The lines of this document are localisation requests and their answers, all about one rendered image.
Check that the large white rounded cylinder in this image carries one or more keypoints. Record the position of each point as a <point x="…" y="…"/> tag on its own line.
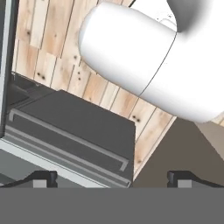
<point x="163" y="58"/>

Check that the dark grey appliance door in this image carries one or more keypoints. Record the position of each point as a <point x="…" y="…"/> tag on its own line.
<point x="84" y="125"/>

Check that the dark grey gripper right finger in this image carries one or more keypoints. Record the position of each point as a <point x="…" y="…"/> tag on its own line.
<point x="178" y="176"/>

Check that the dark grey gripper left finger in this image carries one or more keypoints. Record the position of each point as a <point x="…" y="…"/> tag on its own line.
<point x="43" y="176"/>

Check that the dark grey fridge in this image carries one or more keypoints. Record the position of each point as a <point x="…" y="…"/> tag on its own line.
<point x="7" y="58"/>

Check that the brown cabinet panel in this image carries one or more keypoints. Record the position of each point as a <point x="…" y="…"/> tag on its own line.
<point x="178" y="148"/>

